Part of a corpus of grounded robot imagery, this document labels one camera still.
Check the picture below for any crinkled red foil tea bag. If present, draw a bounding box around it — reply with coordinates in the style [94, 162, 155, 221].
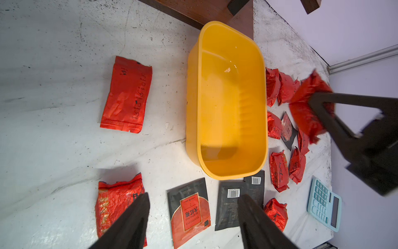
[277, 72, 301, 105]

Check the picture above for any red tea bag gold text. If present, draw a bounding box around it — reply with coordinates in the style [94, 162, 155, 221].
[269, 150, 289, 193]

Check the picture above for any yellow plastic storage box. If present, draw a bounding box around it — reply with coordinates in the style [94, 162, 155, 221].
[186, 21, 268, 181]

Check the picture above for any red gold striped tea bag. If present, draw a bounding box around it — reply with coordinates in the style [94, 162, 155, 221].
[267, 112, 283, 140]

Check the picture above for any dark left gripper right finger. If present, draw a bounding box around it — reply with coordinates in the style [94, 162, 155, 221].
[237, 195, 297, 249]

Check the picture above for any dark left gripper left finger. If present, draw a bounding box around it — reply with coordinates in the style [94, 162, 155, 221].
[90, 193, 150, 249]

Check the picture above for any black red patterned tea bag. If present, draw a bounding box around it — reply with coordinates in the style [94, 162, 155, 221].
[281, 112, 298, 150]

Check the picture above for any small red tea bag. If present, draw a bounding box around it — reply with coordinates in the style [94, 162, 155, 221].
[266, 68, 281, 107]

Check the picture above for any black green label tea bag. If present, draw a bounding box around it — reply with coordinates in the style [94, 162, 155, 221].
[215, 181, 246, 231]

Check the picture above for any light blue calculator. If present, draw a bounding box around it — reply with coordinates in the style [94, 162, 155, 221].
[307, 176, 342, 232]

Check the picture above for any black red label tea bag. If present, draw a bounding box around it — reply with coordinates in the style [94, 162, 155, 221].
[244, 170, 265, 208]

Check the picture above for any brown wooden tiered stand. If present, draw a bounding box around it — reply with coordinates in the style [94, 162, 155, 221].
[138, 0, 322, 39]

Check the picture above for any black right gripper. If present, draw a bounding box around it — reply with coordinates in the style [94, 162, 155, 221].
[309, 92, 398, 196]

